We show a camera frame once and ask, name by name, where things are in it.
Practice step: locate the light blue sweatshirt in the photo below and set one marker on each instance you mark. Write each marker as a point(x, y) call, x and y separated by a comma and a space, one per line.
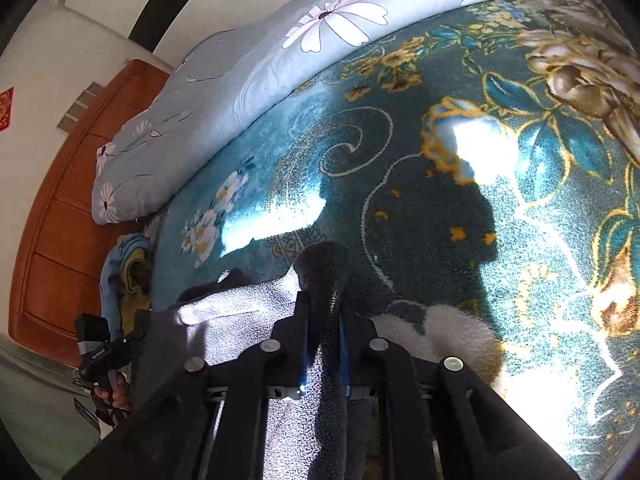
point(112, 280)

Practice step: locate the grey wall socket panel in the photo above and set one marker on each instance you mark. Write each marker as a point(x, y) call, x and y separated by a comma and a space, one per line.
point(80, 105)

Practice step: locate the orange wooden headboard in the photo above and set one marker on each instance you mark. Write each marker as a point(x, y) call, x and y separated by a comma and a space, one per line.
point(60, 240)

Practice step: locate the light blue floral quilt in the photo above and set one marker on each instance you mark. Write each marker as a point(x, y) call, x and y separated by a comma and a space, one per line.
point(225, 75)

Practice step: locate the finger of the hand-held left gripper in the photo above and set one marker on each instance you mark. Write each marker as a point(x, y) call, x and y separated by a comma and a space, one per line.
point(132, 337)

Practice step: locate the dark grey and white fleece jacket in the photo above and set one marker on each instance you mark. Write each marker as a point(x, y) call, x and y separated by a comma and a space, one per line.
point(240, 310)

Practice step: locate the white wardrobe with black stripe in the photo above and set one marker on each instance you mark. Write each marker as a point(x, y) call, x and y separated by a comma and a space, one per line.
point(165, 15)

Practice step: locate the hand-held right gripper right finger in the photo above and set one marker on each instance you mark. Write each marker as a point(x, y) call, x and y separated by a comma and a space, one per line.
point(357, 345)

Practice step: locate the red wall decoration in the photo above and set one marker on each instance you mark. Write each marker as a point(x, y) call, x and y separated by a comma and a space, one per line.
point(4, 110)

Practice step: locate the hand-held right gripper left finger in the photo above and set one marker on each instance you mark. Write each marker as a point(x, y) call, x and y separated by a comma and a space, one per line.
point(300, 340)

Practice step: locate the teal floral plush blanket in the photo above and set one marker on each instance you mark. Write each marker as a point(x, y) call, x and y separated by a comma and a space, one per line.
point(425, 200)

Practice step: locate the mustard knitted sweater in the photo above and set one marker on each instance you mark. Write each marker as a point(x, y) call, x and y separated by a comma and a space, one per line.
point(132, 300)

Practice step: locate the person's left hand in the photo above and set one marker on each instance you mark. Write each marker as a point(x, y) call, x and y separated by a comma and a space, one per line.
point(120, 390)

